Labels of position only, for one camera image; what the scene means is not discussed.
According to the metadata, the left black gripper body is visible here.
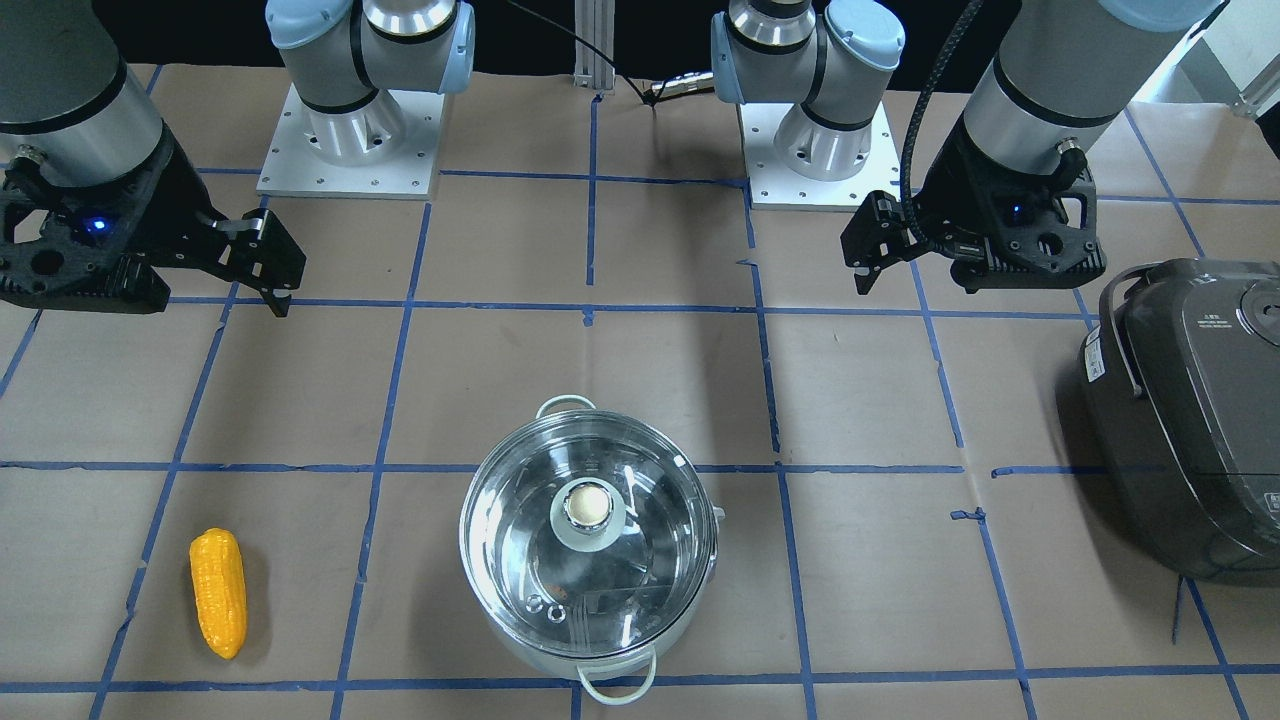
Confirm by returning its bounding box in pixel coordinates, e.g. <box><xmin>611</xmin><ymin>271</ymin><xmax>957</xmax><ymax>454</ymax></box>
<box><xmin>911</xmin><ymin>120</ymin><xmax>1107</xmax><ymax>293</ymax></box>

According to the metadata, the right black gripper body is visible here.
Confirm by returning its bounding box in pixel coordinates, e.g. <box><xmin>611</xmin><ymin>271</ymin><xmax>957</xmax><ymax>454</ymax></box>
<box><xmin>1</xmin><ymin>128</ymin><xmax>262</xmax><ymax>314</ymax></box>

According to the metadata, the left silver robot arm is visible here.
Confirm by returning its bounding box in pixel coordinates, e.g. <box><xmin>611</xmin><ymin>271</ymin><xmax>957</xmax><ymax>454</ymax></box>
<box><xmin>710</xmin><ymin>1</ymin><xmax>1219</xmax><ymax>295</ymax></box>

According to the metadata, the yellow corn cob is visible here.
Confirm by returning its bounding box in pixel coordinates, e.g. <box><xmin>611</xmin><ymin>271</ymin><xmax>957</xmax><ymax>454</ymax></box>
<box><xmin>188</xmin><ymin>527</ymin><xmax>250</xmax><ymax>660</ymax></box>

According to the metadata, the glass pot lid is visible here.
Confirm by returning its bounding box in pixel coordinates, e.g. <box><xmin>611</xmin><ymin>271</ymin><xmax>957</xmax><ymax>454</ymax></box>
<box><xmin>460</xmin><ymin>409</ymin><xmax>719</xmax><ymax>659</ymax></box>

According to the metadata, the dark grey rice cooker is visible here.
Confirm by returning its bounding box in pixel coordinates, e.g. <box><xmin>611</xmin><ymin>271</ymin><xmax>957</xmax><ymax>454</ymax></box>
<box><xmin>1080</xmin><ymin>258</ymin><xmax>1279</xmax><ymax>587</ymax></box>

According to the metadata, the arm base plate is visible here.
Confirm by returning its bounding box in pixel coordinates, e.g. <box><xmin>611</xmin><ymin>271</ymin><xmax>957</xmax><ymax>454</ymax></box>
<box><xmin>256</xmin><ymin>87</ymin><xmax>449</xmax><ymax>201</ymax></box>
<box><xmin>739</xmin><ymin>102</ymin><xmax>900</xmax><ymax>211</ymax></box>

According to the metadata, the aluminium frame post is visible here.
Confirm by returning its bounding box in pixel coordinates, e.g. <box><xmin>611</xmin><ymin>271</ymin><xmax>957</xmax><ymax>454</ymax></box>
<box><xmin>572</xmin><ymin>0</ymin><xmax>616</xmax><ymax>95</ymax></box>

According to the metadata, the steel pot with handles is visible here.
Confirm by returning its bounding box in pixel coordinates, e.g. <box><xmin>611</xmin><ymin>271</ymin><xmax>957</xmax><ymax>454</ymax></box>
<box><xmin>460</xmin><ymin>395</ymin><xmax>724</xmax><ymax>707</ymax></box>

